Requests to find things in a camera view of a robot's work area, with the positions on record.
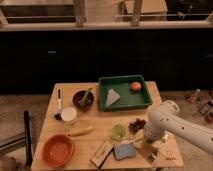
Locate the white cup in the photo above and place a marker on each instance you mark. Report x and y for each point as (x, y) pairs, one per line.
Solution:
(69, 115)

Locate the green plastic tray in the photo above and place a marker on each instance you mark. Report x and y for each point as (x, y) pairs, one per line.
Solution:
(129, 100)

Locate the small dark round object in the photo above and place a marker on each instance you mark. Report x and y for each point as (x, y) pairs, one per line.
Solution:
(58, 116)

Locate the dark brown bowl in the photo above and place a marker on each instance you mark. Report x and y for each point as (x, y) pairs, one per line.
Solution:
(78, 97)

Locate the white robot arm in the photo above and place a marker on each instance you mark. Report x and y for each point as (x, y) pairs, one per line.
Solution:
(165, 118)

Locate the grey folded cloth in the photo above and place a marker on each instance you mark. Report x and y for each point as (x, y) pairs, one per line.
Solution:
(112, 97)

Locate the wooden block box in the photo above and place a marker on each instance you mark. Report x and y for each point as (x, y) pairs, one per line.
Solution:
(101, 154)

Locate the black chair leg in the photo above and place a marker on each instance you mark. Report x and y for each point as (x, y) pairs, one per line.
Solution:
(27, 139)

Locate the black and white marker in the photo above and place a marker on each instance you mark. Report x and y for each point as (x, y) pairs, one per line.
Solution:
(59, 102)

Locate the orange fruit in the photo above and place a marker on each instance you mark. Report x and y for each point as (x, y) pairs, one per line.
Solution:
(135, 86)

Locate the green utensil in bowl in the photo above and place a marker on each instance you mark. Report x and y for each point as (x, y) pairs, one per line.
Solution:
(85, 96)

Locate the orange plastic bowl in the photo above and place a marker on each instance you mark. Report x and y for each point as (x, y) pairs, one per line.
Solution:
(58, 150)

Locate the blue sponge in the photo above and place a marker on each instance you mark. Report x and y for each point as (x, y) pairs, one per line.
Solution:
(122, 151)

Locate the brown dried food pile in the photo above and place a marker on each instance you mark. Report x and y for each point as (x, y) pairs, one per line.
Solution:
(137, 125)

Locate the green plastic cup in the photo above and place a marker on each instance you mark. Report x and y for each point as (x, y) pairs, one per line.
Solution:
(118, 132)

